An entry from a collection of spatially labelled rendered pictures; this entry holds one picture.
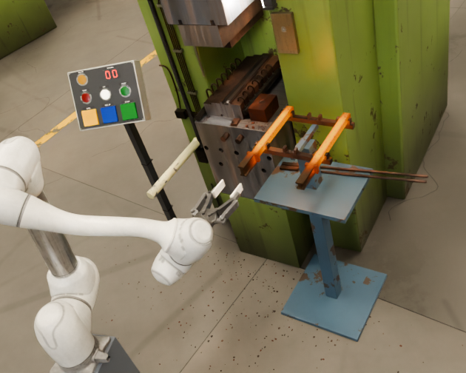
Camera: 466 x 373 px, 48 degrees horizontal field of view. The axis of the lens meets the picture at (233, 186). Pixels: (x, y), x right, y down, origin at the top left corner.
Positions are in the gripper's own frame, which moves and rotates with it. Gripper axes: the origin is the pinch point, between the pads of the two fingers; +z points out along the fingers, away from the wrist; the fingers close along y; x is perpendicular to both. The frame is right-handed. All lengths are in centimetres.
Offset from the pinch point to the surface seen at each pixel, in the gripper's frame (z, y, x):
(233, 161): 45, -34, -31
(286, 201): 23.2, 6.3, -25.9
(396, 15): 110, 23, 10
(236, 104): 51, -28, -3
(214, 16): 51, -26, 38
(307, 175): 12.3, 24.9, 1.7
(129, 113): 34, -77, -2
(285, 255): 45, -19, -94
